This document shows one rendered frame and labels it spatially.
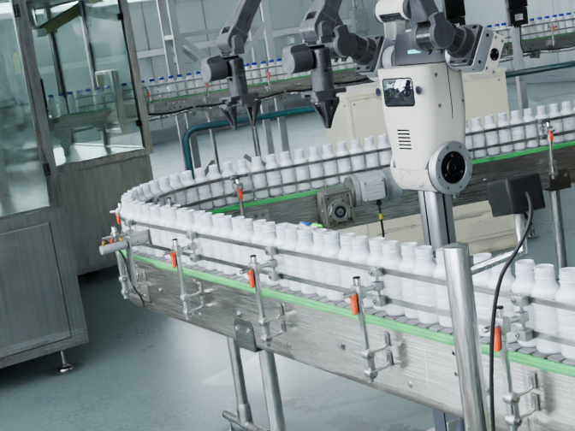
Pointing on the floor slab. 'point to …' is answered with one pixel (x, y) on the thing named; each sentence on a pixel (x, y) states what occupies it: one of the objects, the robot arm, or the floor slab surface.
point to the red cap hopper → (209, 56)
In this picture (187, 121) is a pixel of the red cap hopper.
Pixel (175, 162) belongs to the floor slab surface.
